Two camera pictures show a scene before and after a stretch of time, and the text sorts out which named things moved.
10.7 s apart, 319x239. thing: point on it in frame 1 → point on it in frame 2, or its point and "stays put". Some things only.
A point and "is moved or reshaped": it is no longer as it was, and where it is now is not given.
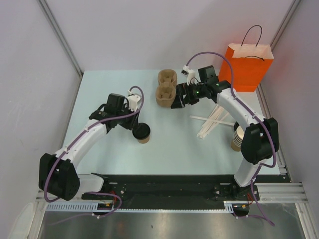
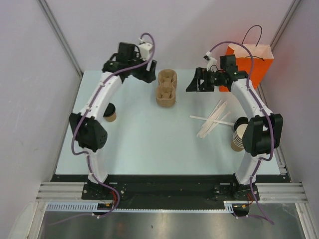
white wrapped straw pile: [218, 113] stays put
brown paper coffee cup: [143, 141] is moved or reshaped
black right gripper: [183, 89] → [200, 73]
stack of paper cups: [239, 134] stays put
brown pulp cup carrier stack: [165, 92] stays put
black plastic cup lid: [142, 131] is moved or reshaped
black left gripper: [133, 122] → [147, 75]
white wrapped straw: [214, 121] stays put
